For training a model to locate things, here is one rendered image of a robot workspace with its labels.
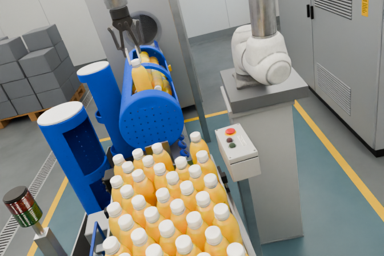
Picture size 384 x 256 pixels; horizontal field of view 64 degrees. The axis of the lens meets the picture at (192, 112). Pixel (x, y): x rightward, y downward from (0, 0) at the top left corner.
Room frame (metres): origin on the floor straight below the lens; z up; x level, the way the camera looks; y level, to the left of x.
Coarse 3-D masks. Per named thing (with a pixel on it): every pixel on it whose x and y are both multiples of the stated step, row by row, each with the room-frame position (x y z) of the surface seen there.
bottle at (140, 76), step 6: (132, 66) 1.29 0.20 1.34; (138, 66) 1.28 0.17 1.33; (132, 72) 1.28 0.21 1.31; (138, 72) 1.27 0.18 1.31; (144, 72) 1.28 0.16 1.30; (138, 78) 1.26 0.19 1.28; (144, 78) 1.27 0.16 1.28; (138, 84) 1.27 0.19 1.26; (144, 84) 1.27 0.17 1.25; (150, 84) 1.29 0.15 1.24; (138, 90) 1.27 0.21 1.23
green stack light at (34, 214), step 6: (36, 204) 0.69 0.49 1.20; (30, 210) 0.67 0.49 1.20; (36, 210) 0.68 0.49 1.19; (18, 216) 0.66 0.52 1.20; (24, 216) 0.66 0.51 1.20; (30, 216) 0.66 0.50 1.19; (36, 216) 0.67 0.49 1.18; (18, 222) 0.66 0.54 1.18; (24, 222) 0.66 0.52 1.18; (30, 222) 0.66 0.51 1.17; (36, 222) 0.67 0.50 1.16
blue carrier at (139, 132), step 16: (144, 48) 1.99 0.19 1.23; (128, 64) 1.79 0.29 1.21; (144, 64) 1.62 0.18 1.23; (160, 64) 2.05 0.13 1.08; (128, 80) 1.49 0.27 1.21; (128, 96) 1.27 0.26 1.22; (144, 96) 1.18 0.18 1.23; (160, 96) 1.19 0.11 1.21; (176, 96) 1.37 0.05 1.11; (128, 112) 1.18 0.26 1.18; (144, 112) 1.18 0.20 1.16; (160, 112) 1.18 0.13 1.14; (176, 112) 1.19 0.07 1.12; (128, 128) 1.17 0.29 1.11; (144, 128) 1.18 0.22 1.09; (160, 128) 1.18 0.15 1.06; (176, 128) 1.18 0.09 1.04; (144, 144) 1.18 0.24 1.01
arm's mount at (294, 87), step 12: (228, 72) 1.57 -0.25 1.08; (228, 84) 1.43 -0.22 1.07; (288, 84) 1.28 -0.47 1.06; (300, 84) 1.25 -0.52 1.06; (228, 96) 1.33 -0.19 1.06; (240, 96) 1.28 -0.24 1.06; (252, 96) 1.26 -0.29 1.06; (264, 96) 1.24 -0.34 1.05; (276, 96) 1.24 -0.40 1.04; (288, 96) 1.23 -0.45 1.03; (300, 96) 1.23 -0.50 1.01; (240, 108) 1.25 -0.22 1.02; (252, 108) 1.24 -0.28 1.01
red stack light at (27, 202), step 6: (24, 198) 0.67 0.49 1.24; (30, 198) 0.69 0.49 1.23; (6, 204) 0.66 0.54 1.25; (12, 204) 0.66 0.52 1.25; (18, 204) 0.66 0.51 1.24; (24, 204) 0.67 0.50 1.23; (30, 204) 0.68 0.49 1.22; (12, 210) 0.66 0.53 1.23; (18, 210) 0.66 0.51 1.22; (24, 210) 0.66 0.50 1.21
